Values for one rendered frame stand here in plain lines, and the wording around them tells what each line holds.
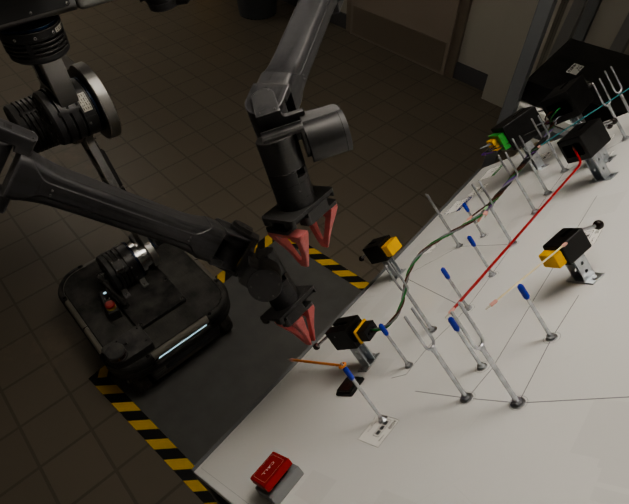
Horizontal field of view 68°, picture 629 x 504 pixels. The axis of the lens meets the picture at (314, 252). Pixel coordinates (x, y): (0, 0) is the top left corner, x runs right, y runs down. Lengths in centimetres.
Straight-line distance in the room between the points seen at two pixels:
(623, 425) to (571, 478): 7
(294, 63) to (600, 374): 57
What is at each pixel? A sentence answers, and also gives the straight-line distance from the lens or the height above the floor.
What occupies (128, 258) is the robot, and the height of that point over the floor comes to 40.
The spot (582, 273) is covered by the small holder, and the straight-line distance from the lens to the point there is 74.
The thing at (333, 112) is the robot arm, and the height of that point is 145.
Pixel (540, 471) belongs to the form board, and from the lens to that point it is 53.
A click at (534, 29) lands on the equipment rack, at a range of 142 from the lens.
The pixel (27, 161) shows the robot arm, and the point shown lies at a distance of 69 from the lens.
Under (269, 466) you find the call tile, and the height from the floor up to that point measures 110.
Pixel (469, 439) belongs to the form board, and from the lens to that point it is 59.
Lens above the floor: 180
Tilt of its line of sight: 49 degrees down
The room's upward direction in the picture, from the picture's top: straight up
